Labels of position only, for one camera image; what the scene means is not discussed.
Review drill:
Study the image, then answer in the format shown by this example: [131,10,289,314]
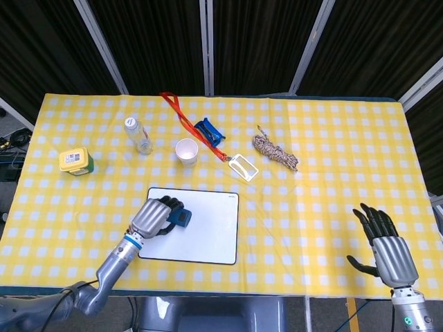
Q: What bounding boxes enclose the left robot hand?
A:
[129,195,183,240]

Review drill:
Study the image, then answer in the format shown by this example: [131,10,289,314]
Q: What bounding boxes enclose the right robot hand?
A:
[346,203,419,288]

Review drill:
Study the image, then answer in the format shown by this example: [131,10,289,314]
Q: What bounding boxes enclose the blue whiteboard eraser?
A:
[167,208,193,228]

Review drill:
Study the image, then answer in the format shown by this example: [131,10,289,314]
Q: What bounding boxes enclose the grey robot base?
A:
[137,295,288,332]

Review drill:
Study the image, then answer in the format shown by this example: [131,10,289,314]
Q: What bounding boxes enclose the small white whiteboard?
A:
[137,187,240,266]

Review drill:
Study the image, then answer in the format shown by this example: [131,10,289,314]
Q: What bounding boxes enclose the yellow checkered tablecloth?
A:
[0,92,443,300]

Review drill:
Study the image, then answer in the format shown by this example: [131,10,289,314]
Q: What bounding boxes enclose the white paper cup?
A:
[174,138,199,168]

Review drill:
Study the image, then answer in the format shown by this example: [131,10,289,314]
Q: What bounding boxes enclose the clear plastic water bottle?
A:
[123,117,154,156]

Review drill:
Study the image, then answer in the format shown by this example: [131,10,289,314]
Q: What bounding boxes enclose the yellow lidded green box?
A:
[58,147,95,177]

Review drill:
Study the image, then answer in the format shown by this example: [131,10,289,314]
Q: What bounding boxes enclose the white badge holder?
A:
[227,154,260,183]

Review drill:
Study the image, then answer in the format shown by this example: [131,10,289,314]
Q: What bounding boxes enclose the orange lanyard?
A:
[159,91,230,163]

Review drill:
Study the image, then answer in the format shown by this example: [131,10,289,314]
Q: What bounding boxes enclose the coiled braided rope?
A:
[251,125,300,173]

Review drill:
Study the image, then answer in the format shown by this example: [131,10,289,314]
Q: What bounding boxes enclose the black cables bundle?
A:
[0,126,33,153]

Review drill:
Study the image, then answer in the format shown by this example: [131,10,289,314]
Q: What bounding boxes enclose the grey partition frame post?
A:
[0,96,35,132]
[398,57,443,113]
[287,0,336,95]
[72,0,129,95]
[199,0,215,97]

